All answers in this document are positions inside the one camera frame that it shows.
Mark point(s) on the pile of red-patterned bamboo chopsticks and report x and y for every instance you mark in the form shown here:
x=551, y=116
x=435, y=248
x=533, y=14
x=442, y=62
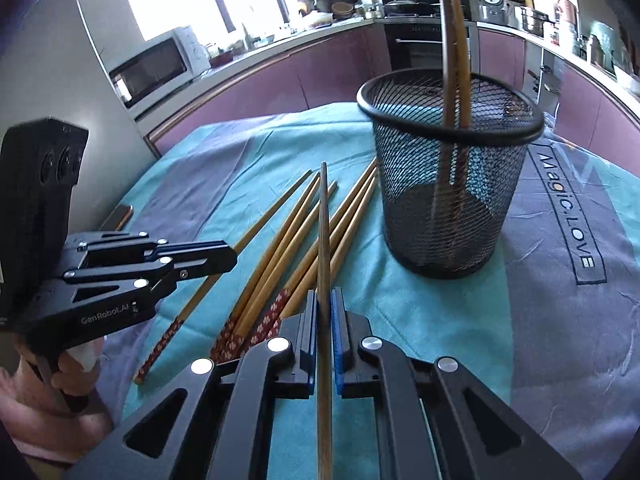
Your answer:
x=280, y=255

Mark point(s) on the dark pans on stove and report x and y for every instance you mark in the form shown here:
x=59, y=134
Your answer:
x=345, y=2

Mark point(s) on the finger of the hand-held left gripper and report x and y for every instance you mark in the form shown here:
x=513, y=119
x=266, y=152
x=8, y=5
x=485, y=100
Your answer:
x=200, y=250
x=150, y=280

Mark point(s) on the teal and grey printed tablecloth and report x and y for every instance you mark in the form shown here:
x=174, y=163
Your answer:
x=440, y=340

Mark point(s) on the purple kitchen cabinets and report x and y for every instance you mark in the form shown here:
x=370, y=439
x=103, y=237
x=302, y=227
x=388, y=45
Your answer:
x=310, y=77

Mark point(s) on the dark wooden chopstick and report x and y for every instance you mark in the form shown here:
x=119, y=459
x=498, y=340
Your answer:
x=325, y=280
x=442, y=60

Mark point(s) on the person's left hand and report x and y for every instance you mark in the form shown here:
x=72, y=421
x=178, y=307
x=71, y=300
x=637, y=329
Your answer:
x=75, y=385

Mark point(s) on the light wooden chopstick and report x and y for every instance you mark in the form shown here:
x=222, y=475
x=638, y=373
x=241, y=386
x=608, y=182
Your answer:
x=464, y=85

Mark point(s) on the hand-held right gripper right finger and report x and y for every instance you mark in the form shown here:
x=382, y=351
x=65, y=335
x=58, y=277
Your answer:
x=342, y=340

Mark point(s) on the black built-in oven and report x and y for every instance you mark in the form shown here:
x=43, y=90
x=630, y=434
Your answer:
x=415, y=45

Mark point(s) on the white microwave oven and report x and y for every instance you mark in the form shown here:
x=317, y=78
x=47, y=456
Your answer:
x=150, y=67

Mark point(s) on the grey refrigerator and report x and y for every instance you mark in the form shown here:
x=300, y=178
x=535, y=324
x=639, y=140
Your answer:
x=55, y=60

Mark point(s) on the copper canister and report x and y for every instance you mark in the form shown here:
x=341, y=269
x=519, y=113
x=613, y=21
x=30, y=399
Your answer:
x=568, y=17

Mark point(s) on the steel cooking pot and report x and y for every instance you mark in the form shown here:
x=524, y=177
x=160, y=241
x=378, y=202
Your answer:
x=534, y=20

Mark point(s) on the brown smartphone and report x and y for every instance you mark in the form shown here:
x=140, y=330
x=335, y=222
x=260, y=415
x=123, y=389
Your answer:
x=118, y=217

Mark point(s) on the black mesh utensil holder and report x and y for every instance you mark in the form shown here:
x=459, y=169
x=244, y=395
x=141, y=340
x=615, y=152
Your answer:
x=450, y=210

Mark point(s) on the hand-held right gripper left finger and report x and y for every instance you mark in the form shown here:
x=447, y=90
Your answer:
x=306, y=345

